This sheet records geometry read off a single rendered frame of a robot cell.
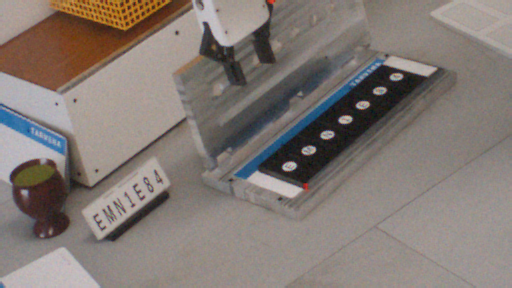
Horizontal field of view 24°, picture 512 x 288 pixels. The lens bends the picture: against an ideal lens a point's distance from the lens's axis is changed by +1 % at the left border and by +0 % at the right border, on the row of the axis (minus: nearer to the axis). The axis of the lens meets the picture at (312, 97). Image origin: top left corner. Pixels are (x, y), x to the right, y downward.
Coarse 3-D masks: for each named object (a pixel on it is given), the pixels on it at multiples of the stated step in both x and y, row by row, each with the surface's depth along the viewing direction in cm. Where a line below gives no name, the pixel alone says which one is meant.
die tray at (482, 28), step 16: (464, 0) 235; (480, 0) 234; (496, 0) 233; (432, 16) 232; (448, 16) 231; (464, 16) 230; (480, 16) 229; (496, 16) 228; (464, 32) 225; (480, 32) 224; (496, 32) 223; (496, 48) 219
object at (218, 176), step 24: (360, 48) 220; (312, 96) 212; (432, 96) 208; (288, 120) 207; (408, 120) 204; (264, 144) 201; (384, 144) 200; (216, 168) 197; (336, 168) 193; (240, 192) 193; (264, 192) 190; (312, 192) 188; (288, 216) 187
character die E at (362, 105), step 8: (344, 96) 208; (352, 96) 209; (360, 96) 208; (336, 104) 207; (344, 104) 207; (352, 104) 206; (360, 104) 205; (368, 104) 205; (376, 104) 205; (384, 104) 204; (392, 104) 204; (360, 112) 204; (368, 112) 203; (376, 112) 203; (384, 112) 202
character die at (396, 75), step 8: (376, 72) 213; (384, 72) 214; (392, 72) 213; (400, 72) 212; (408, 72) 212; (384, 80) 211; (392, 80) 210; (400, 80) 210; (408, 80) 210; (416, 80) 209; (408, 88) 208
